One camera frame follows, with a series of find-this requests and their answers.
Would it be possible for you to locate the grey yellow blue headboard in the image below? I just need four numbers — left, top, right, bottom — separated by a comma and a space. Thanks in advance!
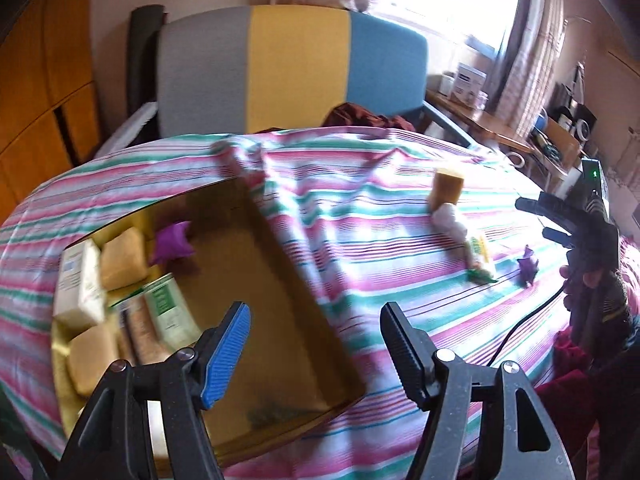
156, 6, 427, 138

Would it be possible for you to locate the gloved right hand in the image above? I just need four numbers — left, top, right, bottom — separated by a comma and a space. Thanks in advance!
560, 264, 605, 314

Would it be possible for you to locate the gold storage box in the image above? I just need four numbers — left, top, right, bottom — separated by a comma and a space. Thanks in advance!
52, 179, 364, 477

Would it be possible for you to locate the clear cracker pack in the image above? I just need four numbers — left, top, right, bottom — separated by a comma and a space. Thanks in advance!
113, 294, 169, 365

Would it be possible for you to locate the wooden wardrobe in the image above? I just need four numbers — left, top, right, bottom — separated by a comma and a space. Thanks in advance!
1, 0, 104, 218

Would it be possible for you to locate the black cable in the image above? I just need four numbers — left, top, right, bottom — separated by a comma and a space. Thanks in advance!
487, 282, 569, 366

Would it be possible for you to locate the purple snack packet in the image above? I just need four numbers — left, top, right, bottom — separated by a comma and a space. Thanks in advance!
518, 245, 538, 287
150, 221, 195, 266

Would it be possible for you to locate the pink striped curtain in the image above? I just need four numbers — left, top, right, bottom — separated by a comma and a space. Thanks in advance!
496, 0, 565, 139

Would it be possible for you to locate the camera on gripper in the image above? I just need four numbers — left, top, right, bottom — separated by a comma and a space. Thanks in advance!
582, 158, 610, 221

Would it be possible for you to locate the dark red cloth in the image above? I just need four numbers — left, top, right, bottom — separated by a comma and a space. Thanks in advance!
322, 102, 416, 131

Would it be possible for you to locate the green yellow snack packet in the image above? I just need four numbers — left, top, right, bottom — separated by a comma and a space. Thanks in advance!
464, 235, 497, 284

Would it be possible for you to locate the black jacket forearm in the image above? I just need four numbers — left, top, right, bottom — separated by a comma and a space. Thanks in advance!
577, 270, 639, 479

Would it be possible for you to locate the white blue box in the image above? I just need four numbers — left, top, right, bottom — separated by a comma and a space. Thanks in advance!
450, 63, 486, 108

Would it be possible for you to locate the striped bed sheet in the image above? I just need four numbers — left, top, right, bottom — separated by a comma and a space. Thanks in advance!
1, 127, 568, 479

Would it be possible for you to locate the green white carton box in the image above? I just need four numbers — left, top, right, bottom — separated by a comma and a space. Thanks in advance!
142, 273, 202, 351

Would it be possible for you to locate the yellow sponge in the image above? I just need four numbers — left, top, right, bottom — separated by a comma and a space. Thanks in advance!
66, 323, 119, 398
100, 226, 149, 290
427, 168, 464, 211

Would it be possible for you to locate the wooden side table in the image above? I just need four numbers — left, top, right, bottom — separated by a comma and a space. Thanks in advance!
426, 90, 533, 154

